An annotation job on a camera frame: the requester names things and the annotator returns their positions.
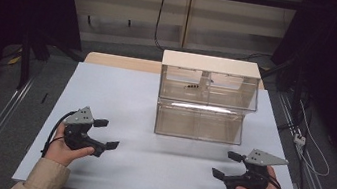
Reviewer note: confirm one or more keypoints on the white power strip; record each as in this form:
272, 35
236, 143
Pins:
299, 139

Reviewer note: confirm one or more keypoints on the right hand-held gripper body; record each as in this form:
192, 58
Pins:
254, 174

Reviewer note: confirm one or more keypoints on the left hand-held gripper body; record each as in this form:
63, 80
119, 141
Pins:
78, 133

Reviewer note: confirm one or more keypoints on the white table cover sheet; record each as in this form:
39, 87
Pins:
146, 158

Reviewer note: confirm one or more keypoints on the clear acrylic drawer cabinet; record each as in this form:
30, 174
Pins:
205, 96

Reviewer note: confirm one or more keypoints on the person's left hand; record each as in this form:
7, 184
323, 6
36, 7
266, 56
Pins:
61, 154

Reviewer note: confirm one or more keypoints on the black metal stand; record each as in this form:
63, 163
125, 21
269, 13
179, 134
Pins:
25, 63

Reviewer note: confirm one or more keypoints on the small black floor piece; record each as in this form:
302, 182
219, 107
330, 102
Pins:
44, 98

